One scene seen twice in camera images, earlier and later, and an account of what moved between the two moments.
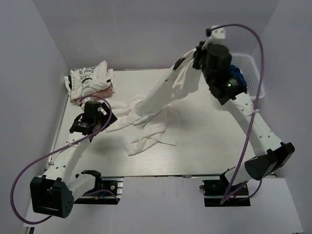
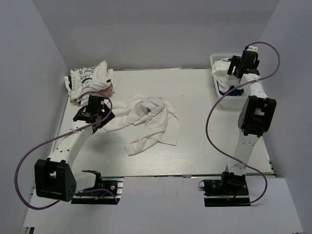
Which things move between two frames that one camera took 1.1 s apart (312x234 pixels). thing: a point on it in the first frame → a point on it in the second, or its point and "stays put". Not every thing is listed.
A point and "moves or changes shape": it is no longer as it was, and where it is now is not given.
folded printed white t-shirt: x=86 y=80 stays put
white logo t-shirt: x=161 y=127 stays put
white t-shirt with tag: x=183 y=78 moves or changes shape
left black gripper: x=105 y=107 stays put
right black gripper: x=199 y=52 → x=235 y=61
